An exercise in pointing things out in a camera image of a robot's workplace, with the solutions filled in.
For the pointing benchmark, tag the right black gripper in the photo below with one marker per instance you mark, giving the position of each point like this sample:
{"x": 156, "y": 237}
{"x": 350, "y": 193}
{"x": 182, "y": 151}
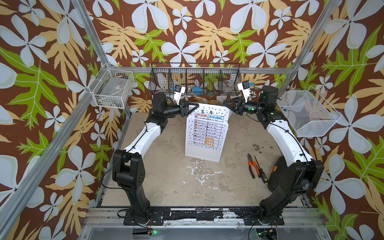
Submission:
{"x": 241, "y": 106}

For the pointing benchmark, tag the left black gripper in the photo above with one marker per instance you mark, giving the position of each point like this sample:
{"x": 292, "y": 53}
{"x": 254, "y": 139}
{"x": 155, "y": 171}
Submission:
{"x": 183, "y": 109}

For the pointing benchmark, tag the dotted border table menu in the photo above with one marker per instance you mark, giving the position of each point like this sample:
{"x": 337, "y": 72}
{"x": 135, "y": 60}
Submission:
{"x": 207, "y": 127}

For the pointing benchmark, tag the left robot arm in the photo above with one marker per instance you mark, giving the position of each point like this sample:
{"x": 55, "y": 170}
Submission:
{"x": 128, "y": 169}

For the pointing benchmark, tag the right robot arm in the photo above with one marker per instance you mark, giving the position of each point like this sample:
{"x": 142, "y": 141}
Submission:
{"x": 296, "y": 172}

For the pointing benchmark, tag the blue object in rack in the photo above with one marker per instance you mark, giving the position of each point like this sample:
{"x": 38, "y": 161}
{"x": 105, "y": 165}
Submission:
{"x": 197, "y": 91}

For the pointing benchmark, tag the white mesh basket right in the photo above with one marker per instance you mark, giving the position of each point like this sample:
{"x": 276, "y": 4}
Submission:
{"x": 309, "y": 114}

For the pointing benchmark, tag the black screwdriver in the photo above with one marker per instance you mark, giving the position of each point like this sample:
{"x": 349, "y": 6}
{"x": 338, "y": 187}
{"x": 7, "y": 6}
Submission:
{"x": 261, "y": 173}

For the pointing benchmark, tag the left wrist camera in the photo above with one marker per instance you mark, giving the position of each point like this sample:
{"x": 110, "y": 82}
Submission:
{"x": 179, "y": 91}

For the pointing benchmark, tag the black wire rack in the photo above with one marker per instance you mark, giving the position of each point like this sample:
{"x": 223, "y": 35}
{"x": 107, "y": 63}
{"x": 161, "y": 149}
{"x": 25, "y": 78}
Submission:
{"x": 215, "y": 79}

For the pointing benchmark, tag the orange handled pliers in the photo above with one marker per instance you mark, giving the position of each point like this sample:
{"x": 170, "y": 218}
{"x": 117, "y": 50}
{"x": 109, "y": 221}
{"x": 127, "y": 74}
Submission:
{"x": 252, "y": 167}

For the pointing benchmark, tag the white wire basket left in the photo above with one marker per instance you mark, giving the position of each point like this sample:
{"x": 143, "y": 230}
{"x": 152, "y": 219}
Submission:
{"x": 111, "y": 86}

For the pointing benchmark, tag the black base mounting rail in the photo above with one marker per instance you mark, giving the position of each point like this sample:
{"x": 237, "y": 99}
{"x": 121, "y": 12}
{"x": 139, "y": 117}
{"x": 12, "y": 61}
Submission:
{"x": 157, "y": 216}

